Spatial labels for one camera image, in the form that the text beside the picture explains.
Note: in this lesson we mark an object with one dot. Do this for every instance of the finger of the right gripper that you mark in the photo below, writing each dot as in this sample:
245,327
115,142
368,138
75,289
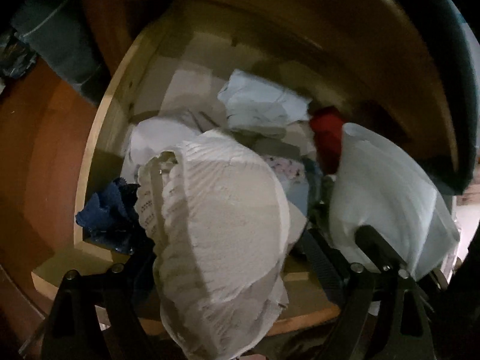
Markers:
327,263
378,250

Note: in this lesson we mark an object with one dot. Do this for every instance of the light blue floral sock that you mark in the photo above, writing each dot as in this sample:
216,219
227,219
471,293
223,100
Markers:
300,180

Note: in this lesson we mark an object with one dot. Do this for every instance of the cream ribbed underwear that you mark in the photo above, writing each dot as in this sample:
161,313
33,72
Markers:
222,227

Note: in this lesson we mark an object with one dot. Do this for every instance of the dark blue lace underwear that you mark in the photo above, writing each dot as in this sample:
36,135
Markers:
109,217

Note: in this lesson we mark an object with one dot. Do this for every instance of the wooden drawer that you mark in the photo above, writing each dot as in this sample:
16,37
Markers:
183,60

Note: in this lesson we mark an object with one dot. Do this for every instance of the red cylindrical container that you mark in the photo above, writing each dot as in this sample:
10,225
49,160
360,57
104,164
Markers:
327,137

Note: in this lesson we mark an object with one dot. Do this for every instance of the light grey folded garment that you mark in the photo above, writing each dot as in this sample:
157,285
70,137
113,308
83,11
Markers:
255,105

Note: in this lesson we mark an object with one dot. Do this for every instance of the brown wooden nightstand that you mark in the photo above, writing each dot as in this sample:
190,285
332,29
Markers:
373,39

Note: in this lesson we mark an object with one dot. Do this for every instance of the blue checked cloth cover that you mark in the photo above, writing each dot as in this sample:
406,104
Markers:
434,19

